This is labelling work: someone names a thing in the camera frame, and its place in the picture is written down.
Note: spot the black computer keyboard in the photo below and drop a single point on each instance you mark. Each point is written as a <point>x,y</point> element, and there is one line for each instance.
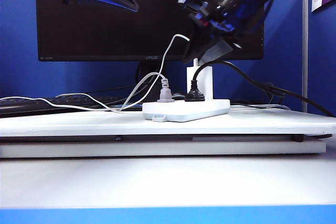
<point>26,107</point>

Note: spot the white lower board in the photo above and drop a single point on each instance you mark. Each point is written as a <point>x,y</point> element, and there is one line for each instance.
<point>157,149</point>

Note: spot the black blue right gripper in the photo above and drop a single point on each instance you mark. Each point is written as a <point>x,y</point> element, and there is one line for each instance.
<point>215,22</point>

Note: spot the white power strip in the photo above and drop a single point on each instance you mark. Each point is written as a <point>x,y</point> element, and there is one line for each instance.
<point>189,110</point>

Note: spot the silver partition post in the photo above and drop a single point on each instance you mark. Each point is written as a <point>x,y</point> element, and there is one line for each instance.
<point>304,51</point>

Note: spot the white raised desk board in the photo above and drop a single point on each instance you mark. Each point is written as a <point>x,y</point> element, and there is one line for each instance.
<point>78,125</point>

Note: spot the white charger block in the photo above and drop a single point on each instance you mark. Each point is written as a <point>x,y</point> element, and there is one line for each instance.
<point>206,82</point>

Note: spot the black monitor stand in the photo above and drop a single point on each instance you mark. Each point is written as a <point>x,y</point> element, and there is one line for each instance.
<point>147,69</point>

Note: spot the black computer monitor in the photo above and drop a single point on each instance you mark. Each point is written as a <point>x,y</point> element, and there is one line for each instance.
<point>105,30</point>

